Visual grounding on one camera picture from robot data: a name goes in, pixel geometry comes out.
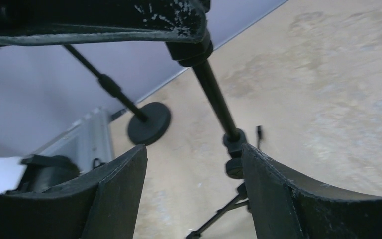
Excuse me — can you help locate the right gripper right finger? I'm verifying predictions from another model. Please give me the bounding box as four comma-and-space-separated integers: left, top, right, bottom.
242, 144, 382, 239

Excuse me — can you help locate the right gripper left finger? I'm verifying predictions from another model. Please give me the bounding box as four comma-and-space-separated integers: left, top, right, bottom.
0, 145, 147, 239

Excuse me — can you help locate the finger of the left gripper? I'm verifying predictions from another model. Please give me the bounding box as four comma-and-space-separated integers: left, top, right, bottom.
0, 0, 211, 46

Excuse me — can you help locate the black tripod mic stand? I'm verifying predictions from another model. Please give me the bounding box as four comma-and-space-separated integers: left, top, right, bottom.
165, 30, 251, 239

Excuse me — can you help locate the left round base stand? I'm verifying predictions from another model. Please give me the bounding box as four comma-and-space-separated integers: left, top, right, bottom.
63, 45, 172, 146

